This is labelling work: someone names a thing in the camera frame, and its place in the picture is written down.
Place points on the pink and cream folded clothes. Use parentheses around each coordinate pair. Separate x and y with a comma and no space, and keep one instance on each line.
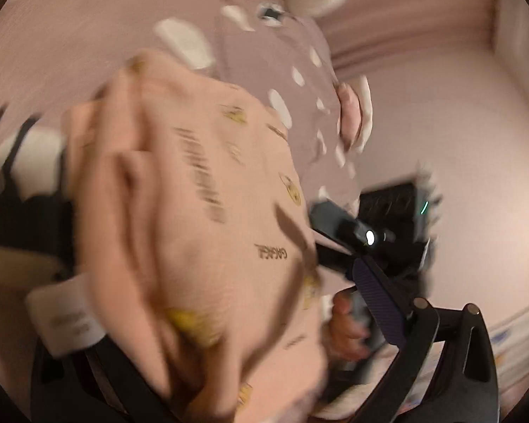
(356,114)

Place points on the mauve deer print blanket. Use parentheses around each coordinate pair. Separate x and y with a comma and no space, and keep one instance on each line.
(55,54)

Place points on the right hand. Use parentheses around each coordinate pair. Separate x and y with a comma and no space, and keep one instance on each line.
(346,336)

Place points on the pink cartoon print baby onesie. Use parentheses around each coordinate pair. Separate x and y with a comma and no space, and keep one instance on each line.
(192,230)

